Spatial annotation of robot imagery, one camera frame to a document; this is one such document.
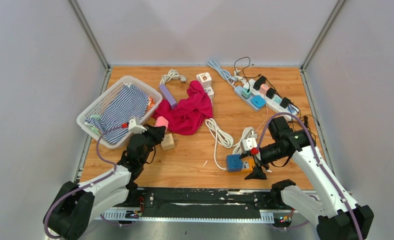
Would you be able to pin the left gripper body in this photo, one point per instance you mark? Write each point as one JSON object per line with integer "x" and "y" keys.
{"x": 150, "y": 139}

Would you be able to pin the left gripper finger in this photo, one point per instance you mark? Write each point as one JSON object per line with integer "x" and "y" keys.
{"x": 150, "y": 128}
{"x": 160, "y": 132}

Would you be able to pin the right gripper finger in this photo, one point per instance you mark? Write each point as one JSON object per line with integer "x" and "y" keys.
{"x": 257, "y": 173}
{"x": 246, "y": 154}

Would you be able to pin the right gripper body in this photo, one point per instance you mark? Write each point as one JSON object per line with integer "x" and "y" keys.
{"x": 271, "y": 153}

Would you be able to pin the pink square plug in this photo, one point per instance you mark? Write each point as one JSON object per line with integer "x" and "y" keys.
{"x": 162, "y": 122}

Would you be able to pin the orange power strip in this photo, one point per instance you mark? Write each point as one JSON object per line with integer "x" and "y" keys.
{"x": 247, "y": 165}

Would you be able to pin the blue cube adapter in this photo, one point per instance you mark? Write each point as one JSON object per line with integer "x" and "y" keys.
{"x": 233, "y": 163}

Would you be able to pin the beige dragon cube adapter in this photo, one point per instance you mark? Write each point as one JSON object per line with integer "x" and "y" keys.
{"x": 168, "y": 142}

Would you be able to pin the purple USB power strip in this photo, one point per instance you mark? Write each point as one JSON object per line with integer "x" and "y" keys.
{"x": 168, "y": 96}

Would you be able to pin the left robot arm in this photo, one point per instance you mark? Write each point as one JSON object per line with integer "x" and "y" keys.
{"x": 76, "y": 205}

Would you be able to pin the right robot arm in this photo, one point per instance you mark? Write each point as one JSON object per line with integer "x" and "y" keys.
{"x": 335, "y": 214}

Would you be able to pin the cyan square plug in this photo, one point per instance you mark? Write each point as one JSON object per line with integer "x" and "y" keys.
{"x": 257, "y": 101}

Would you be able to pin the white cube socket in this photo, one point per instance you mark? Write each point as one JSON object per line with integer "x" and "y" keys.
{"x": 205, "y": 79}

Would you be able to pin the magenta cloth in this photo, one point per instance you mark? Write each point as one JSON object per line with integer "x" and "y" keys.
{"x": 189, "y": 114}

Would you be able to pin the blue striped cloth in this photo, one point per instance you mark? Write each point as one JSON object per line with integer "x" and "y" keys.
{"x": 129, "y": 102}

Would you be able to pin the white long power strip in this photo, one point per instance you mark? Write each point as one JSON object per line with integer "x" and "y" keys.
{"x": 274, "y": 103}

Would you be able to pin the white plastic basket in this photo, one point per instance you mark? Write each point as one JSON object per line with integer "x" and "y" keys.
{"x": 102, "y": 102}

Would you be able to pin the white travel adapter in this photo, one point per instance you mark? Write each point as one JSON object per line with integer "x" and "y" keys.
{"x": 209, "y": 91}

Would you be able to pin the light blue power strip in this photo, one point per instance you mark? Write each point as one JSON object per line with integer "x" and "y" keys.
{"x": 245, "y": 95}

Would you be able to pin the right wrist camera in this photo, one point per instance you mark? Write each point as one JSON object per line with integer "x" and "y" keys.
{"x": 248, "y": 144}

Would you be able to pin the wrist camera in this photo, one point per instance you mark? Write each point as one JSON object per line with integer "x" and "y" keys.
{"x": 135, "y": 127}
{"x": 248, "y": 144}

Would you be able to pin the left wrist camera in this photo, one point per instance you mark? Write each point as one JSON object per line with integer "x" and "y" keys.
{"x": 135, "y": 127}

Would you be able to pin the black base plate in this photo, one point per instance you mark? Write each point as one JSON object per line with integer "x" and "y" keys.
{"x": 205, "y": 204}

